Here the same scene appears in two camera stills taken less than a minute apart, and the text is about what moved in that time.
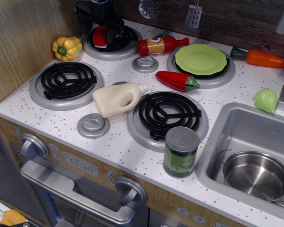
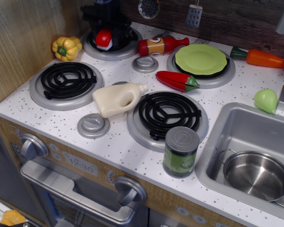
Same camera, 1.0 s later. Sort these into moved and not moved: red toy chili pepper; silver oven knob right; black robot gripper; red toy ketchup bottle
Moved: black robot gripper
Not moved: red toy ketchup bottle; red toy chili pepper; silver oven knob right
